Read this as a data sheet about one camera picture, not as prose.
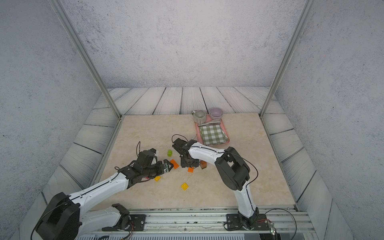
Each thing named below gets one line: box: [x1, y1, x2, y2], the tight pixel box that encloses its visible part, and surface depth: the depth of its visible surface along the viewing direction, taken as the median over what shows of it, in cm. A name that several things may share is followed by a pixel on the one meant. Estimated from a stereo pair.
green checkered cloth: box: [199, 124, 229, 146], surface depth 110 cm
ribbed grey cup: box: [191, 110, 207, 125], surface depth 113 cm
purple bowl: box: [208, 107, 224, 120], surface depth 120 cm
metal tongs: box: [198, 118, 221, 127], surface depth 116 cm
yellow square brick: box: [181, 182, 189, 191], surface depth 86 cm
